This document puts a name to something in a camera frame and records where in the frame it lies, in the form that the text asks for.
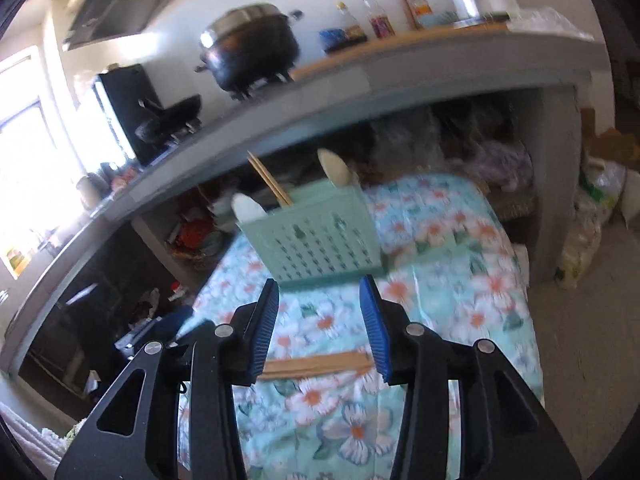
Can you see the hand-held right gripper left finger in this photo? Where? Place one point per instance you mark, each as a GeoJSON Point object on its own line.
{"type": "Point", "coordinates": [262, 330]}

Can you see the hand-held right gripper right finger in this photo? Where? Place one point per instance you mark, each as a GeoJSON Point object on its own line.
{"type": "Point", "coordinates": [375, 330]}

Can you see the bundle of wooden chopsticks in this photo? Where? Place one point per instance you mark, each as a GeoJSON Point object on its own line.
{"type": "Point", "coordinates": [320, 364]}

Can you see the green perforated utensil holder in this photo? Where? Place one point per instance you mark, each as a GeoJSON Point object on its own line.
{"type": "Point", "coordinates": [315, 245]}

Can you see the white plastic spoon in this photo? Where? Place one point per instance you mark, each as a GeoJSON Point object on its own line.
{"type": "Point", "coordinates": [246, 207]}

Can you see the slim wooden chopstick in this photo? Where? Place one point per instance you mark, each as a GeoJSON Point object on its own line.
{"type": "Point", "coordinates": [274, 176]}
{"type": "Point", "coordinates": [267, 177]}

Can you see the cream ceramic spoon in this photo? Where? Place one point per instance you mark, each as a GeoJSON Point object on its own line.
{"type": "Point", "coordinates": [335, 167]}

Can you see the floral blanket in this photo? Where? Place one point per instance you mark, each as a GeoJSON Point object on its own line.
{"type": "Point", "coordinates": [450, 310]}

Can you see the red bag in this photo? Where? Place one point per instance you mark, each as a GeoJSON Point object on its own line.
{"type": "Point", "coordinates": [192, 232]}

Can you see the white knitted cloth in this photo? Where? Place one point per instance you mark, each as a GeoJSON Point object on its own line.
{"type": "Point", "coordinates": [60, 437]}

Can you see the dark jar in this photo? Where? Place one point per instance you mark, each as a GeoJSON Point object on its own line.
{"type": "Point", "coordinates": [90, 190]}

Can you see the clear plastic bags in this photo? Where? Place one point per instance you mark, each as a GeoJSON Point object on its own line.
{"type": "Point", "coordinates": [450, 145]}

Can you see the black wok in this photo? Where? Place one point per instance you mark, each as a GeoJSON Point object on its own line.
{"type": "Point", "coordinates": [167, 117]}

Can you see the black stove appliance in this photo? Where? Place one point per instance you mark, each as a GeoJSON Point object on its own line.
{"type": "Point", "coordinates": [125, 110]}

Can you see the grey concrete counter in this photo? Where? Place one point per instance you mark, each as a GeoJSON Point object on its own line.
{"type": "Point", "coordinates": [350, 90]}

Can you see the white plastic bags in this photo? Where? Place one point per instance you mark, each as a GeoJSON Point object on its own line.
{"type": "Point", "coordinates": [595, 220]}

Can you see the black pot with steel lid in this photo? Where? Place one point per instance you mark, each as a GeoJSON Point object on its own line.
{"type": "Point", "coordinates": [250, 45]}

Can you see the cardboard box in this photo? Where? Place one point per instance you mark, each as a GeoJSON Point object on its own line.
{"type": "Point", "coordinates": [610, 135]}

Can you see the dark sauce bottle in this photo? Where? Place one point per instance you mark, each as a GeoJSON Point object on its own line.
{"type": "Point", "coordinates": [350, 22]}

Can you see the red label sauce bottle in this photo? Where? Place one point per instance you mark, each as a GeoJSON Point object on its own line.
{"type": "Point", "coordinates": [377, 15]}

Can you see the range hood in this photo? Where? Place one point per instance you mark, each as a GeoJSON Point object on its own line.
{"type": "Point", "coordinates": [120, 0]}

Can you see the orange label bottle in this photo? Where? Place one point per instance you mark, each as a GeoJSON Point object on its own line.
{"type": "Point", "coordinates": [420, 5]}

